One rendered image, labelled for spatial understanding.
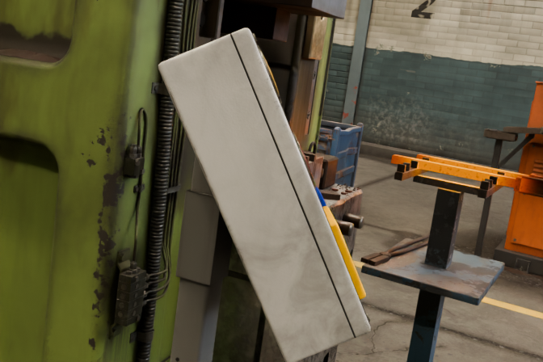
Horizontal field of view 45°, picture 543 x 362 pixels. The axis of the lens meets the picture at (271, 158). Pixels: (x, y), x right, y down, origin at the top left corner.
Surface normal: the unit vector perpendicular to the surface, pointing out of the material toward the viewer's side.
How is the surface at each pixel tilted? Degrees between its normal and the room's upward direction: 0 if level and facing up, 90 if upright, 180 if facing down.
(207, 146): 90
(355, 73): 90
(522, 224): 90
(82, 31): 89
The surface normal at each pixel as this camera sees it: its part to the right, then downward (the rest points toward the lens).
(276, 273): 0.04, 0.16
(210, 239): -0.40, 0.08
